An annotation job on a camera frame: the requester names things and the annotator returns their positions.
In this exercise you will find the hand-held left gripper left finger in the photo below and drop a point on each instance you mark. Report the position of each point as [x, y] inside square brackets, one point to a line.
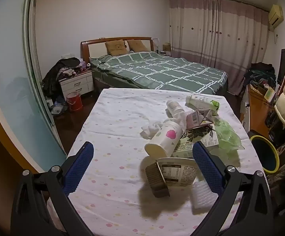
[79, 167]

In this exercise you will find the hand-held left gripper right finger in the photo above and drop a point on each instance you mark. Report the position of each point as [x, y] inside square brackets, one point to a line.
[206, 167]

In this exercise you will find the crushed white brown carton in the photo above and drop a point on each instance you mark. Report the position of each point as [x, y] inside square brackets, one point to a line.
[179, 172]

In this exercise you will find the leaf print box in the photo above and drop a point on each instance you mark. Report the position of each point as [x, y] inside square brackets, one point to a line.
[194, 135]

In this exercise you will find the green plastic bag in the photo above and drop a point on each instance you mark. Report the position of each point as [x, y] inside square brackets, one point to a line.
[226, 135]

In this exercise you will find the purple carton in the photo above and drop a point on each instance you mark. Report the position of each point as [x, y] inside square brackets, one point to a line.
[196, 119]

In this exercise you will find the white tube pink apple print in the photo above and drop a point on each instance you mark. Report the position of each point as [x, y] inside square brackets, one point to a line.
[162, 140]

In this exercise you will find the yellow rimmed dark bin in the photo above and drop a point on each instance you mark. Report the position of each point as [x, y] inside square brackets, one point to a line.
[265, 152]

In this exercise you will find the white bottle green cap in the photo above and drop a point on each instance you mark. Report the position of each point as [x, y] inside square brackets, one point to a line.
[199, 100]

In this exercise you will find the small white bottle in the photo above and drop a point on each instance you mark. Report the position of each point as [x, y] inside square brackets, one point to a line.
[174, 108]

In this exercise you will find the white tissue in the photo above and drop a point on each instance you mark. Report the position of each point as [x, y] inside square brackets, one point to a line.
[149, 129]

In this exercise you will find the white dotted tablecloth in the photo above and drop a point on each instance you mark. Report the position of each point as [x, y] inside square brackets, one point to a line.
[112, 127]

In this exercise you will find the red bucket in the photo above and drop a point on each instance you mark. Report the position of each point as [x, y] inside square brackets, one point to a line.
[74, 102]

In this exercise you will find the orange wooden desk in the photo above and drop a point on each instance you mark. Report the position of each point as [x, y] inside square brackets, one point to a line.
[258, 108]

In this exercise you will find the white nightstand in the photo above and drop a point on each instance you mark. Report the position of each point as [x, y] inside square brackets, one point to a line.
[77, 83]

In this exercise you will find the green printed box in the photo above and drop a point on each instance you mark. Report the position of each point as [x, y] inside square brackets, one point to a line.
[270, 94]

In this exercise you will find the purple tissue pack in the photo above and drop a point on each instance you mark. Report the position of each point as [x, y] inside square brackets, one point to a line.
[82, 63]

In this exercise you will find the green plaid duvet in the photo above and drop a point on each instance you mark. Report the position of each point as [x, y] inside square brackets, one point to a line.
[157, 71]

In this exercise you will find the mixed clothes heap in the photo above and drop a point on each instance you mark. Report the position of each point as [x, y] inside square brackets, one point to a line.
[260, 73]

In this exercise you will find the glass sliding wardrobe door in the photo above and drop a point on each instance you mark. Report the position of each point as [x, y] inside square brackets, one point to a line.
[9, 78]

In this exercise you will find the brown pillow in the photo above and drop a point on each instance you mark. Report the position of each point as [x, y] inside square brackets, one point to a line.
[116, 48]
[137, 45]

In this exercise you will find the brown paper bag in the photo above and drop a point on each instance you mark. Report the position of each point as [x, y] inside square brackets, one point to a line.
[167, 47]

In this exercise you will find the pink white curtain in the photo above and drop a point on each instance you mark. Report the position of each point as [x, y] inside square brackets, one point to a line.
[206, 29]

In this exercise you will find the cream air conditioner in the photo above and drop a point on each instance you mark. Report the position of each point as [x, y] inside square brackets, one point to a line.
[275, 16]

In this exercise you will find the white wall socket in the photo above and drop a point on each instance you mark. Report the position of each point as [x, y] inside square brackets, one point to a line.
[67, 55]

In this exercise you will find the wooden bed frame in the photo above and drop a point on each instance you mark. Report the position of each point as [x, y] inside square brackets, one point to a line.
[95, 46]

